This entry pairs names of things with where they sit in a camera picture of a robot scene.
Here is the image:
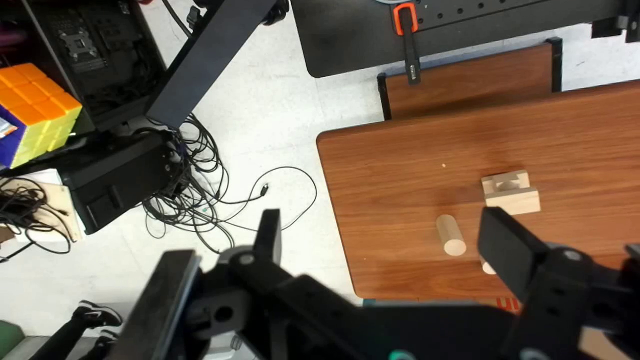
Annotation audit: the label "yellow orange cube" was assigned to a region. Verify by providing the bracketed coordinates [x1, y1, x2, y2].
[0, 61, 82, 167]

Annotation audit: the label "stacked wooden blocks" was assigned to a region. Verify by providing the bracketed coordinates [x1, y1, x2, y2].
[479, 170, 542, 215]

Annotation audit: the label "large wooden cylinder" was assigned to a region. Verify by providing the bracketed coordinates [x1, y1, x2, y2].
[436, 213, 465, 255]

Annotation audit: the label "lower wooden shelf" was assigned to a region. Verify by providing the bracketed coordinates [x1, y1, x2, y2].
[378, 37, 561, 119]

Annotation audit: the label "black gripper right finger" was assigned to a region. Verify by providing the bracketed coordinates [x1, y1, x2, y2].
[478, 207, 549, 304]

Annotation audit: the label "orange black clamp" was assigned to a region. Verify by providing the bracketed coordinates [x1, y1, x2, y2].
[391, 2, 420, 83]

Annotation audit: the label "tangled black cables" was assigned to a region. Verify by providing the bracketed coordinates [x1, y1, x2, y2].
[138, 114, 320, 255]

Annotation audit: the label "black metal stand leg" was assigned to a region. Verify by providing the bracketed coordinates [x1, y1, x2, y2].
[144, 0, 287, 128]

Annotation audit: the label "small wooden cylinder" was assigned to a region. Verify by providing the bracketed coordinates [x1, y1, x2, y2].
[482, 262, 496, 276]

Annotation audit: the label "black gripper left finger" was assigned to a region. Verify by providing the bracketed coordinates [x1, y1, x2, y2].
[252, 207, 282, 267]

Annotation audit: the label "black perforated workbench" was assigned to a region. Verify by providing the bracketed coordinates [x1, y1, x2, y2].
[291, 0, 638, 77]

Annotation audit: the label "wooden table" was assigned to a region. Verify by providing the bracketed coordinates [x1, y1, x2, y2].
[315, 81, 640, 302]

